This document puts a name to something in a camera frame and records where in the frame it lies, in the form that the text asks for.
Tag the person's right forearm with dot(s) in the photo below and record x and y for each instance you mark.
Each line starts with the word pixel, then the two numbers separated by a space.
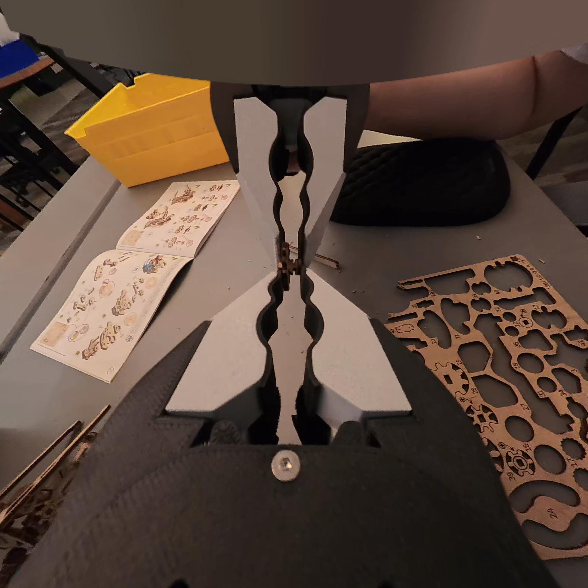
pixel 459 105

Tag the open instruction booklet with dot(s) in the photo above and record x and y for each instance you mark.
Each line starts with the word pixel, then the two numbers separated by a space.
pixel 115 298

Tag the partly built wooden model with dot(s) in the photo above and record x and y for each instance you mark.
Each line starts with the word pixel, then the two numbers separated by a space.
pixel 27 528

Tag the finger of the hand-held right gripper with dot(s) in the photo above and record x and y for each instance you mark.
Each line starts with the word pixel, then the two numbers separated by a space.
pixel 326 160
pixel 255 160

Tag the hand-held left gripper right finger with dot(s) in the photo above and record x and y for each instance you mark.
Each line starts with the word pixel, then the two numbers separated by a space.
pixel 353 363

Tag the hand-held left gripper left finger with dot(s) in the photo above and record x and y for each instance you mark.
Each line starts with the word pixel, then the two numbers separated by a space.
pixel 220 363

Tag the thin wooden strip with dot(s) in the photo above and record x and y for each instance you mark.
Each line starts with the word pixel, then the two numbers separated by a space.
pixel 330 262

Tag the person's white shirt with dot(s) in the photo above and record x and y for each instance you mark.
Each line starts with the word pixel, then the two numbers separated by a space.
pixel 576 51

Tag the yellow plastic bin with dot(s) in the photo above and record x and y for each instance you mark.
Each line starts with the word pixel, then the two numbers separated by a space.
pixel 151 138

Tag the laser-cut plywood parts sheet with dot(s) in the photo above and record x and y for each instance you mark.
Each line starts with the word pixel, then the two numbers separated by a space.
pixel 515 366

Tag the person's right hand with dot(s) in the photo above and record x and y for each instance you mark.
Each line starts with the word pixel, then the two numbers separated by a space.
pixel 293 163

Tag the black quilted cushion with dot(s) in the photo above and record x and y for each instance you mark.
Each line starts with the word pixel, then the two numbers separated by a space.
pixel 413 183

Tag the blue plastic bin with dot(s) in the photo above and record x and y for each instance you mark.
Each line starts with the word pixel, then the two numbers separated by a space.
pixel 16 59

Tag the wooden gear with axle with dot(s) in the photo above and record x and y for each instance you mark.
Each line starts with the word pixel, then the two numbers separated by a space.
pixel 285 251

